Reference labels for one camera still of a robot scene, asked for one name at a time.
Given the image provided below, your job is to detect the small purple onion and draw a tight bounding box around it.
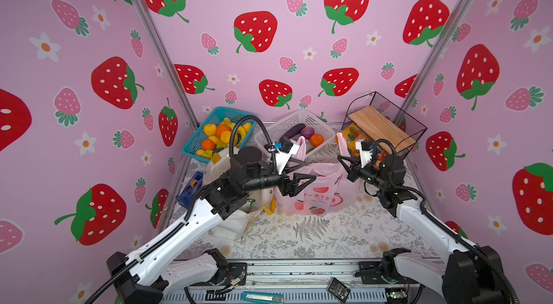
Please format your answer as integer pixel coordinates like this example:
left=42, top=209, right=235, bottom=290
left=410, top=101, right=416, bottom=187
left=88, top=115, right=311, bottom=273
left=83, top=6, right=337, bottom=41
left=300, top=127, right=315, bottom=140

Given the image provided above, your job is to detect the yellow banana bunch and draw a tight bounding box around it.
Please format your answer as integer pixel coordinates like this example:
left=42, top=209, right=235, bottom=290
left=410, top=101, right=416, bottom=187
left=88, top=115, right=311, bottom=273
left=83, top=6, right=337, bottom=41
left=221, top=118, right=252, bottom=147

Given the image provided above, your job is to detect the orange pumpkin toy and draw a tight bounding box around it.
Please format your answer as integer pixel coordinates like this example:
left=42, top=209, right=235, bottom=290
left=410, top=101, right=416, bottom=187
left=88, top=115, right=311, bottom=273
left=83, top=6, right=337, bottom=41
left=310, top=134, right=325, bottom=148

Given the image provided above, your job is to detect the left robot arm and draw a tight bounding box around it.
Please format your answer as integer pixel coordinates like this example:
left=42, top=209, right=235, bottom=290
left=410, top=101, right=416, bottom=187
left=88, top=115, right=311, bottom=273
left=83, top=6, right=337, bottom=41
left=87, top=141, right=315, bottom=303

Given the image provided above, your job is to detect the yellow snack bag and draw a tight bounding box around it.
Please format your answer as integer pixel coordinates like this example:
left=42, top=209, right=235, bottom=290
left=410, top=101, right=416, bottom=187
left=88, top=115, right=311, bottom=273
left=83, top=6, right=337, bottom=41
left=341, top=124, right=369, bottom=150

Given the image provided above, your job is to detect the white plastic basket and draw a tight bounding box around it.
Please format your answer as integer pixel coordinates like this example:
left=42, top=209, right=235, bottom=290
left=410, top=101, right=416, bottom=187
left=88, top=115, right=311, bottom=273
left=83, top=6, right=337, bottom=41
left=266, top=110, right=336, bottom=159

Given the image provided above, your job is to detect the pink plastic grocery bag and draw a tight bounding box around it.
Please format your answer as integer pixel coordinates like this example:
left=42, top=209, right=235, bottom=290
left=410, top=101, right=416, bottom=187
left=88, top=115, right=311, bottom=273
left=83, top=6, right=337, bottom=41
left=274, top=134, right=360, bottom=216

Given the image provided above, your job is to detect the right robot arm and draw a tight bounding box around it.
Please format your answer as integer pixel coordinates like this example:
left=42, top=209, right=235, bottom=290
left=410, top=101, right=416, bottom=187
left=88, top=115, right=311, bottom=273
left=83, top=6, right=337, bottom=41
left=338, top=139, right=520, bottom=303

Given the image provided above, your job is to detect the small tangerine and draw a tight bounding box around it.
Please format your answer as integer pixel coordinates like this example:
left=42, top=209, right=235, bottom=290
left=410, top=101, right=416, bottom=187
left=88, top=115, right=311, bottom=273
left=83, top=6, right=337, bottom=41
left=201, top=138, right=216, bottom=151

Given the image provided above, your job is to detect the long purple eggplant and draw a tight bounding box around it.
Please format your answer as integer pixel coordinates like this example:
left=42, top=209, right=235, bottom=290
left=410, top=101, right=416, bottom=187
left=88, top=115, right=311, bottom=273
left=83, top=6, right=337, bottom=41
left=280, top=123, right=306, bottom=141

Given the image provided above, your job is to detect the teal plastic basket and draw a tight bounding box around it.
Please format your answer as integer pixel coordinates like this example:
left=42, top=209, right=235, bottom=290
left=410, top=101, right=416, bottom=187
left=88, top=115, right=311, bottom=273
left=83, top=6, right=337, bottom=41
left=181, top=107, right=249, bottom=162

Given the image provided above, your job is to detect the white canvas tote bag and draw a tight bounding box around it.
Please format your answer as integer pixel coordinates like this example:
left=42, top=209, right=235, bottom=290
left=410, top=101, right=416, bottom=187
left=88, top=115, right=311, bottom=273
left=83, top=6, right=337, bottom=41
left=200, top=147, right=274, bottom=240

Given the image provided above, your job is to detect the black electronic module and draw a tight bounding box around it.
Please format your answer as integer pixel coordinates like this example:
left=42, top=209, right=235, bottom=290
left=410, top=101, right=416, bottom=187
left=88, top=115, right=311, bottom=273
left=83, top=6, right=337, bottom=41
left=327, top=278, right=351, bottom=304

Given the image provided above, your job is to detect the orange fruit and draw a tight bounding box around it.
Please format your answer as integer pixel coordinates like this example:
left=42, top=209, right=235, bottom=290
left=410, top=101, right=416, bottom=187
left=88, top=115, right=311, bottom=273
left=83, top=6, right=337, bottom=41
left=216, top=124, right=231, bottom=138

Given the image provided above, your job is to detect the black wire mesh shelf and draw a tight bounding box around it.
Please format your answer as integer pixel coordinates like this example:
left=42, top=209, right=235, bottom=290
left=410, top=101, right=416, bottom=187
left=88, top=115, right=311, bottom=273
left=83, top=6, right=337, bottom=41
left=341, top=92, right=428, bottom=160

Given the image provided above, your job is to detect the blue tape dispenser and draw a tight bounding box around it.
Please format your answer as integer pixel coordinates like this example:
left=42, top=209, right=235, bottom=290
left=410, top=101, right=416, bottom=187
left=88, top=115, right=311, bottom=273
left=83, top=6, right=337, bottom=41
left=176, top=171, right=203, bottom=209

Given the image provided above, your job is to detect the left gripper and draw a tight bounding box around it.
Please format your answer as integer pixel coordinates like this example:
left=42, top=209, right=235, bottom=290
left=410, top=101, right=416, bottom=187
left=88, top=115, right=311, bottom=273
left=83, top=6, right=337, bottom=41
left=240, top=159, right=313, bottom=198

